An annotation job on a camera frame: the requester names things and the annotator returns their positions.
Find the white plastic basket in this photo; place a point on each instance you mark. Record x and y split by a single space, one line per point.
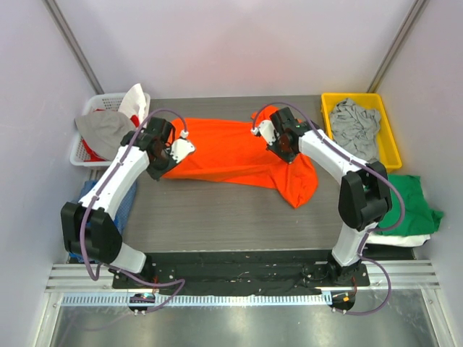
109 101

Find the aluminium rail frame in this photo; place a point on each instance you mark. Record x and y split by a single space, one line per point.
402 306

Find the corner metal post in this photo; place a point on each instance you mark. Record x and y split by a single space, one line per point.
62 25
406 27

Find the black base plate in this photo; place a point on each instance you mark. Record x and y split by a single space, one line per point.
240 273

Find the right corner metal post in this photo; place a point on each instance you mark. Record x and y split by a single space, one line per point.
406 27

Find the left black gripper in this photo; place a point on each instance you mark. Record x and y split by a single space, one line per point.
165 167

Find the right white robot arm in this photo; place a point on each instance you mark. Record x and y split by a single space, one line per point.
364 195

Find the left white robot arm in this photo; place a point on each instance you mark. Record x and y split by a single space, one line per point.
88 225

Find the orange t shirt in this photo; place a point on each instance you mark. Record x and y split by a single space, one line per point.
227 152

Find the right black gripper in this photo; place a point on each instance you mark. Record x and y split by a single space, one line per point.
286 154

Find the white folded t shirt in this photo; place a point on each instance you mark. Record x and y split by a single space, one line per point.
397 241

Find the left corner metal post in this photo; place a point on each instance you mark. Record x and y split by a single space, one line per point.
62 25

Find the blue white checkered cloth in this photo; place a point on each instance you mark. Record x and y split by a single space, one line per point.
128 202

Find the slotted cable duct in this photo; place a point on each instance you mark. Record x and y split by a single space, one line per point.
138 300

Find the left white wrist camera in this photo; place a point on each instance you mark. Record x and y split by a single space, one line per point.
182 147

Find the beige grey shirt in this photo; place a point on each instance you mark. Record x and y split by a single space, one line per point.
103 131

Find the grey shirt in yellow bin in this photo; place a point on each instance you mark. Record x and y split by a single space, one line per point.
355 129

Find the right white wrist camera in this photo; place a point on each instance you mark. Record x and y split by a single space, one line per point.
266 130

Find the green folded t shirt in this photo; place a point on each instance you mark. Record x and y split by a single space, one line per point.
419 218

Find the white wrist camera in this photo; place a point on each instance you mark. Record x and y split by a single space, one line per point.
266 130
182 147

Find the yellow plastic bin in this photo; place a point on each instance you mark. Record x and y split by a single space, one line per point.
387 148

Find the white cloth in basket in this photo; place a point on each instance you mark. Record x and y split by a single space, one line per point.
135 103

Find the red cloth in basket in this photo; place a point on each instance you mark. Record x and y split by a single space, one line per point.
93 156

